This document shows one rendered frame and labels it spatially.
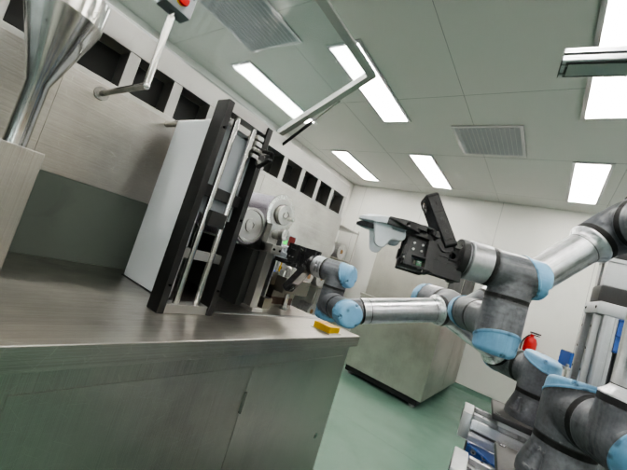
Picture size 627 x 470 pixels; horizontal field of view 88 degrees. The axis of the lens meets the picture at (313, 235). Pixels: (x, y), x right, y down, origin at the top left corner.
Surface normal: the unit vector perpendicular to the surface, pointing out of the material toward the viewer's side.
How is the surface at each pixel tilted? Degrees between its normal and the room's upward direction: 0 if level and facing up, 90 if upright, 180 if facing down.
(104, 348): 90
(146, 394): 90
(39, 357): 90
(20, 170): 90
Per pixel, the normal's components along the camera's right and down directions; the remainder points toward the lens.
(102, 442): 0.77, 0.20
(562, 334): -0.56, -0.24
